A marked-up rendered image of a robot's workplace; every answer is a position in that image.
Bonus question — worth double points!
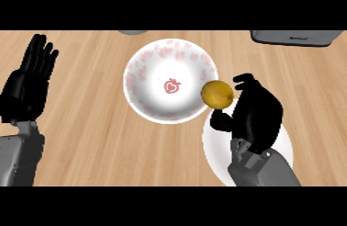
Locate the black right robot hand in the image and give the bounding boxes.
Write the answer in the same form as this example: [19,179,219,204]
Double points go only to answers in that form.
[208,73,284,155]

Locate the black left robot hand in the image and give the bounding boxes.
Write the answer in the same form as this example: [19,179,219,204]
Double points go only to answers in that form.
[0,33,60,124]

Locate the yellow lemon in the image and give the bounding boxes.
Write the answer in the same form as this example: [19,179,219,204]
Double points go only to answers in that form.
[200,80,236,110]

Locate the white plate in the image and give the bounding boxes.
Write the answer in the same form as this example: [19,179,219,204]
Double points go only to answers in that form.
[200,101,295,187]

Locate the white bowl with pink print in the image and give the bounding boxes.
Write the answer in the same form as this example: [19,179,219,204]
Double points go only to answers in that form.
[122,38,219,125]

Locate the grey appliance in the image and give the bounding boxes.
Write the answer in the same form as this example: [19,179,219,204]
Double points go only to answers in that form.
[249,29,345,48]

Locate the grey round object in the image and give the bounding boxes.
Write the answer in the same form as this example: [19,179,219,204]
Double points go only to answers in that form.
[117,29,149,36]

